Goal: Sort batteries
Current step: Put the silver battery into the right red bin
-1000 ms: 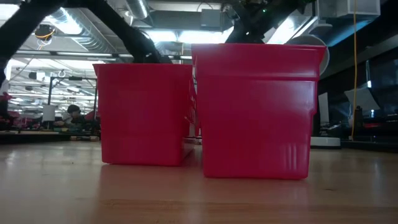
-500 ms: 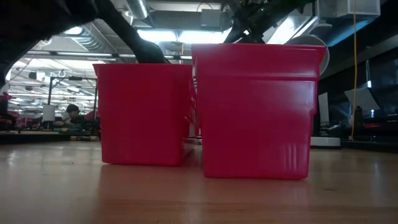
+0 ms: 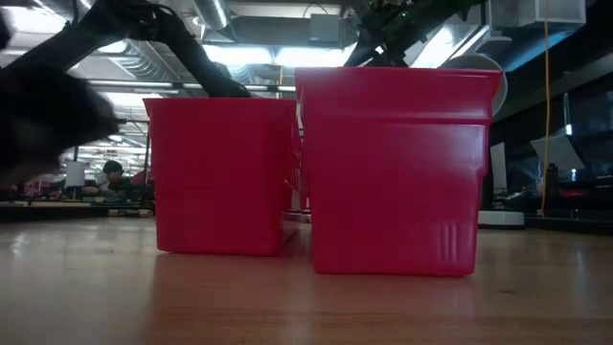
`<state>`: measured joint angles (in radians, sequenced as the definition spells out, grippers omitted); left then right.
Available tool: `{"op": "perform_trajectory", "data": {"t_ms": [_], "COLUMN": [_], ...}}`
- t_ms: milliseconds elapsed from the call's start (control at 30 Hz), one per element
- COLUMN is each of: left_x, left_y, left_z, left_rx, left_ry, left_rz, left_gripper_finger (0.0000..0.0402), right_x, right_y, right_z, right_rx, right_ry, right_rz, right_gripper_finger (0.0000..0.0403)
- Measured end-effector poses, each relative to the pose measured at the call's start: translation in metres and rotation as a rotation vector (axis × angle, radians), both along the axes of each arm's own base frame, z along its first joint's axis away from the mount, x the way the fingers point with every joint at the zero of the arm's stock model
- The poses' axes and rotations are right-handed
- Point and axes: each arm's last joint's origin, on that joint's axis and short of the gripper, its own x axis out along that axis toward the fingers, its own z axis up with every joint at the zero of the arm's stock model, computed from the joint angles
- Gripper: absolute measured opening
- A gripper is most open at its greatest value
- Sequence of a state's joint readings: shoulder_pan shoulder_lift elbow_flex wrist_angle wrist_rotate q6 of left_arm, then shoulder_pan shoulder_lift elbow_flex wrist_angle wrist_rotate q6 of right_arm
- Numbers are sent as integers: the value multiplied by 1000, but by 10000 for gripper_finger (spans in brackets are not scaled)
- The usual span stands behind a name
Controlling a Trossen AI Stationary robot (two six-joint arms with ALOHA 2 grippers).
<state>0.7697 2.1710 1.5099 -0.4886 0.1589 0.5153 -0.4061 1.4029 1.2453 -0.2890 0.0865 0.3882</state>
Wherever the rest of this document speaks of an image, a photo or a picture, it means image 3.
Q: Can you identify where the red plastic bin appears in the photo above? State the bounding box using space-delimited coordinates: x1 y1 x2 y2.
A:
293 66 505 278
143 97 304 257

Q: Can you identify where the white ceiling fixture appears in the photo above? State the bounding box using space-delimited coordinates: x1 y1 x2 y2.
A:
473 32 513 55

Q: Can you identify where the white desk lamp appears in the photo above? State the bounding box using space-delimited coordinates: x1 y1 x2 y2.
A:
443 52 527 230

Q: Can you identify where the white sign board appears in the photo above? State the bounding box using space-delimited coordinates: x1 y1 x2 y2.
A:
65 161 87 188

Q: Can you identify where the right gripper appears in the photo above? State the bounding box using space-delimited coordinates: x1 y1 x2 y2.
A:
343 18 422 67

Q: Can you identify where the person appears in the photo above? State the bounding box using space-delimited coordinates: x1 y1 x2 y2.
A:
95 159 133 203

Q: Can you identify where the grey ceiling box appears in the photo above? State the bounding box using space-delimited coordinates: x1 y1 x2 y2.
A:
307 12 342 47

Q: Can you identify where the grey angled panel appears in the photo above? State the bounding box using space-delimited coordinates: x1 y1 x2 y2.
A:
529 133 588 173

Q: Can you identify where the silver ceiling air duct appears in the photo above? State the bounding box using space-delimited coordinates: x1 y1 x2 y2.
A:
114 37 212 97

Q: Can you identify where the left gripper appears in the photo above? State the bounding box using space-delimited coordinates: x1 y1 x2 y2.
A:
189 47 253 99

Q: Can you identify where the yellow hanging cable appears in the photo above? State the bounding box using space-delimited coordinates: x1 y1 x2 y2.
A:
539 0 552 218

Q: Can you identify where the dark bottle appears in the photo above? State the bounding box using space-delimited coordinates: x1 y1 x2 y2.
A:
545 162 560 197

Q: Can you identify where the black aluminium table frame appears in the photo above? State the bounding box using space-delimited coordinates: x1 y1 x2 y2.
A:
0 203 613 236

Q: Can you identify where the long ceiling light strip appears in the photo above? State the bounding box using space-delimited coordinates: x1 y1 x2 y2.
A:
88 79 297 93

